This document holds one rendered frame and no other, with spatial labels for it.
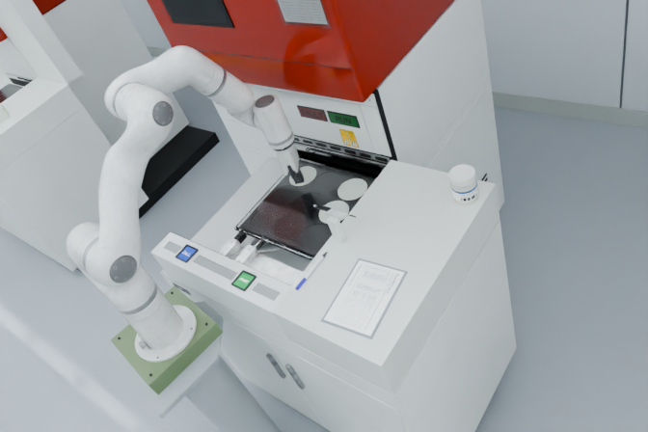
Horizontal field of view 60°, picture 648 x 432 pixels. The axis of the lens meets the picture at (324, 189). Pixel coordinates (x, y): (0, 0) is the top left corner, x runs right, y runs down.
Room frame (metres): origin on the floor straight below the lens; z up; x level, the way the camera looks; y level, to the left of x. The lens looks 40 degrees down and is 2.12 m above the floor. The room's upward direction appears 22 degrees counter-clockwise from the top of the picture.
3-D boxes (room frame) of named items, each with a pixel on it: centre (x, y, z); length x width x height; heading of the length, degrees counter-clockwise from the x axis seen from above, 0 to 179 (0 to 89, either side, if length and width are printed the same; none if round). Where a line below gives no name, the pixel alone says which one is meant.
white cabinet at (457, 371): (1.27, 0.10, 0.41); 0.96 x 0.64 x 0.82; 39
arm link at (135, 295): (1.16, 0.60, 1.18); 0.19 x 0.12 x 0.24; 34
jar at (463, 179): (1.09, -0.36, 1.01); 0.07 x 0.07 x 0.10
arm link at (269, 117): (1.48, 0.07, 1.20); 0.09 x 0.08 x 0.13; 35
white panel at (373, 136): (1.68, 0.01, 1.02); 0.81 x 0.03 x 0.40; 39
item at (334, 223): (1.13, 0.00, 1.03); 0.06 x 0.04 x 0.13; 129
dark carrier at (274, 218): (1.39, 0.07, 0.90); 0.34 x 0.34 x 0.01; 39
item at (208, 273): (1.22, 0.39, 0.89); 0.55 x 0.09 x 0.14; 39
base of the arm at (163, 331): (1.13, 0.59, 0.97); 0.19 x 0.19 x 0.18
